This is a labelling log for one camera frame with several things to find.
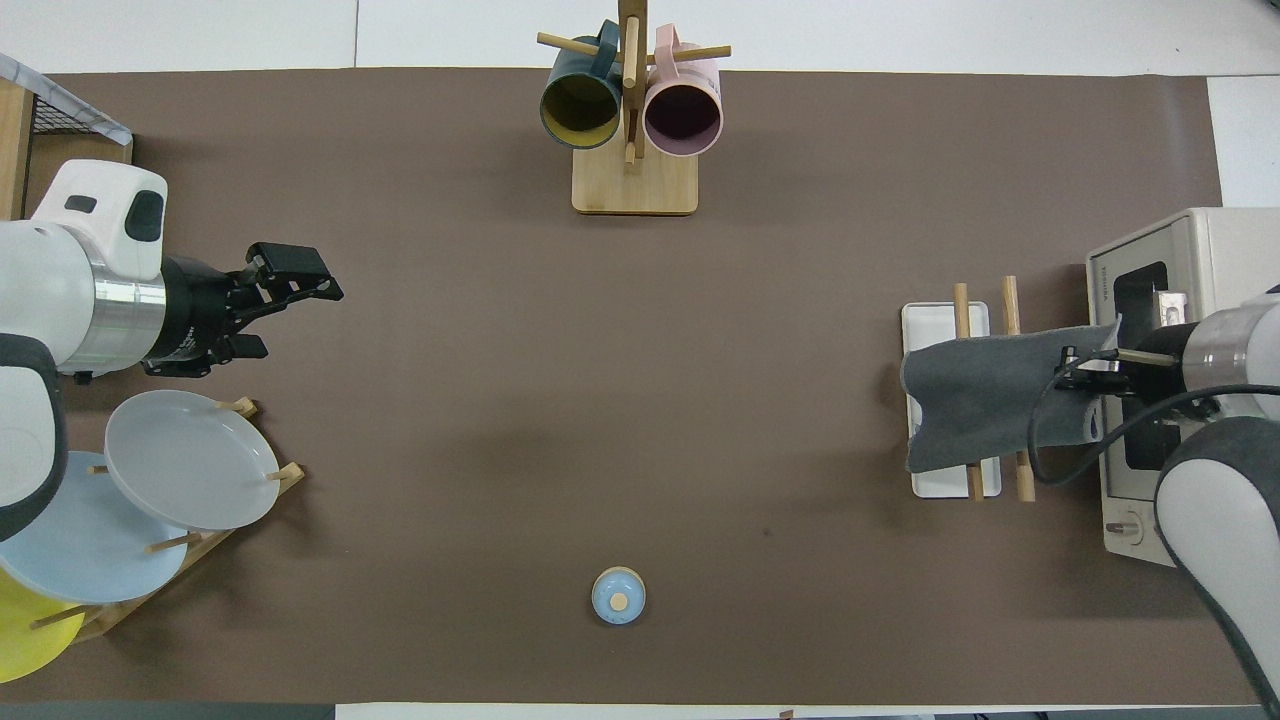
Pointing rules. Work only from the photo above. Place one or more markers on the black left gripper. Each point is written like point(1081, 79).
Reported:
point(200, 315)

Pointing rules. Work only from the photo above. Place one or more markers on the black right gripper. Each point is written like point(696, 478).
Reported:
point(1160, 365)

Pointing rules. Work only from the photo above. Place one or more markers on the purple and grey towel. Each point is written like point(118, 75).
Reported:
point(985, 400)

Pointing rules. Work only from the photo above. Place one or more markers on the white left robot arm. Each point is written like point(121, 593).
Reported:
point(60, 290)

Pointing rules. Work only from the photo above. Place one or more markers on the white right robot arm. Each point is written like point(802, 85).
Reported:
point(1220, 480)

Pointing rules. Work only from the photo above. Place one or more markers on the white towel rack wooden bars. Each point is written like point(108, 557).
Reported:
point(945, 320)

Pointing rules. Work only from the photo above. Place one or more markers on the wooden plate rack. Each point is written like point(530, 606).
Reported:
point(185, 555)

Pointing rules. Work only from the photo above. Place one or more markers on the beige toaster oven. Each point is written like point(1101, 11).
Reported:
point(1130, 250)

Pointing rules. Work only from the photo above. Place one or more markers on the grey plate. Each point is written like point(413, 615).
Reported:
point(190, 460)

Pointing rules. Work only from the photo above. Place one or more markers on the wooden shelf box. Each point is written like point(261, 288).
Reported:
point(15, 150)

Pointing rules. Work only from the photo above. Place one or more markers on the light blue plate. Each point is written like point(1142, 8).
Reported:
point(90, 550)

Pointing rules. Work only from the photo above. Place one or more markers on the dark teal mug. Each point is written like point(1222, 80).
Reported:
point(582, 110)

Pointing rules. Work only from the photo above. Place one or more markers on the brown table mat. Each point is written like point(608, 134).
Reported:
point(640, 400)

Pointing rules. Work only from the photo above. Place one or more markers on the wooden mug tree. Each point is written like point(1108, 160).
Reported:
point(635, 185)

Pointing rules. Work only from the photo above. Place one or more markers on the yellow plate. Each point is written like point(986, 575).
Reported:
point(25, 640)

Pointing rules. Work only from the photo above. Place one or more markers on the small blue lidded jar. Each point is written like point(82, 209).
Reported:
point(618, 596)

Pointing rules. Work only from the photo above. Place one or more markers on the pink mug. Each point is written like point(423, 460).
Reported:
point(683, 115)

